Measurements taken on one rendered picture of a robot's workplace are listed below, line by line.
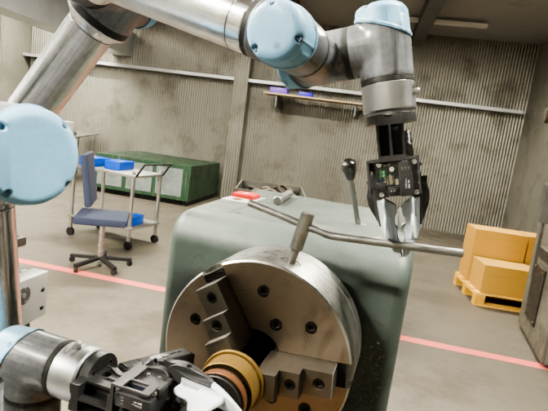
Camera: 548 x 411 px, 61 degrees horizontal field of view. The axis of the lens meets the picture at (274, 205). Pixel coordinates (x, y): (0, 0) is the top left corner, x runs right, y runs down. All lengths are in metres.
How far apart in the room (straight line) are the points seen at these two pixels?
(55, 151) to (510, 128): 9.35
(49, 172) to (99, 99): 10.37
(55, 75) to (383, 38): 0.59
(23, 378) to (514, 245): 5.24
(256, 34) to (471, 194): 9.13
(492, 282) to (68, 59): 4.73
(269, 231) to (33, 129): 0.48
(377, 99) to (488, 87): 9.01
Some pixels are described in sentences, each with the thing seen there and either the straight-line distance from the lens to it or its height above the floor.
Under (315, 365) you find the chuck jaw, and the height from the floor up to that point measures 1.11.
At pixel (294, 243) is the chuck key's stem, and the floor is 1.27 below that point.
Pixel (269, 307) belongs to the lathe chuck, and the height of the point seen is 1.17.
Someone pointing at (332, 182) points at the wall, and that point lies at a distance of 9.42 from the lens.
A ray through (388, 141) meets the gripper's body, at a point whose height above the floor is 1.44.
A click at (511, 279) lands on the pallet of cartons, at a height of 0.32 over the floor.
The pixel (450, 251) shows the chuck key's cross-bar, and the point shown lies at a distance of 0.72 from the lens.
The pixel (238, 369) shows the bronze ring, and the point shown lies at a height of 1.12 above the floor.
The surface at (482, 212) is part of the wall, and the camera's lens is 9.70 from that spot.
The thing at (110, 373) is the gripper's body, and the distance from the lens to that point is 0.70.
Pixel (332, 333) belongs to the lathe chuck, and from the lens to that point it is 0.73.
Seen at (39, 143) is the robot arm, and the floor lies 1.39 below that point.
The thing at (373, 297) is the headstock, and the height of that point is 1.17.
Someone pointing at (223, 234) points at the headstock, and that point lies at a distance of 0.93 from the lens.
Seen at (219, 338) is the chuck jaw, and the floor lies 1.13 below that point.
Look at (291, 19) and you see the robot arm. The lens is 0.57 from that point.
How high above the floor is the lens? 1.43
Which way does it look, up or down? 9 degrees down
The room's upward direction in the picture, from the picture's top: 8 degrees clockwise
